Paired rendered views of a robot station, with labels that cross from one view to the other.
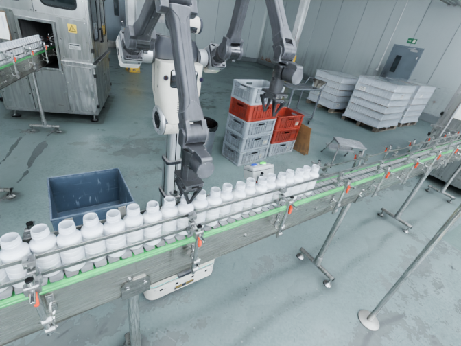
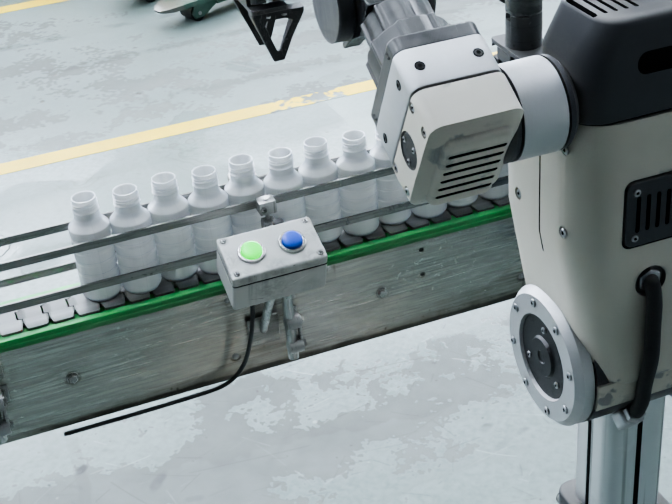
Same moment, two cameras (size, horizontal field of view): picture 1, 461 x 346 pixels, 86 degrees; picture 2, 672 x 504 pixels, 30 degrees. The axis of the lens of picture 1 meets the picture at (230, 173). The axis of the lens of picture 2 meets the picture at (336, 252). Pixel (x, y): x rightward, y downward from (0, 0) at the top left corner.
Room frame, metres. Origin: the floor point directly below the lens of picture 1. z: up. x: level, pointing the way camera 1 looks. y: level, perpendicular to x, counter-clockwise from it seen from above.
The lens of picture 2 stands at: (2.50, 0.48, 2.01)
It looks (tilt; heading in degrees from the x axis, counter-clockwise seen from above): 31 degrees down; 201
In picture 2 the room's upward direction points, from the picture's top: 5 degrees counter-clockwise
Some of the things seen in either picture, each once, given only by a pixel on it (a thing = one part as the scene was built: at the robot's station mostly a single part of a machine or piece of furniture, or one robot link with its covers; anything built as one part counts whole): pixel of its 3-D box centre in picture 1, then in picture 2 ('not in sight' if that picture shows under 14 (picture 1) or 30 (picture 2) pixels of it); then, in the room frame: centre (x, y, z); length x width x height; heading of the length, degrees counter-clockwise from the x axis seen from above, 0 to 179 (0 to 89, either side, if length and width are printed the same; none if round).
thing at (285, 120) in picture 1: (281, 118); not in sight; (3.95, -0.64, 0.55); 0.61 x 0.41 x 0.22; 132
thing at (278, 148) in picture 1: (274, 143); not in sight; (3.95, -0.63, 0.11); 0.61 x 0.41 x 0.22; 132
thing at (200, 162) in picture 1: (199, 152); not in sight; (0.66, 0.10, 1.36); 0.12 x 0.09 x 0.12; 39
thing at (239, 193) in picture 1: (237, 200); (390, 171); (0.83, -0.05, 1.08); 0.06 x 0.06 x 0.17
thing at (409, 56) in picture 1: (393, 77); not in sight; (10.20, -5.23, 1.05); 1.00 x 0.10 x 2.10; 39
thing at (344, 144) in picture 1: (342, 150); not in sight; (3.98, -1.79, 0.21); 0.61 x 0.47 x 0.41; 2
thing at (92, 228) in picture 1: (93, 237); not in sight; (0.50, 0.37, 1.08); 0.06 x 0.06 x 0.17
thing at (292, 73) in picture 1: (289, 65); not in sight; (1.06, -0.15, 1.60); 0.12 x 0.09 x 0.12; 40
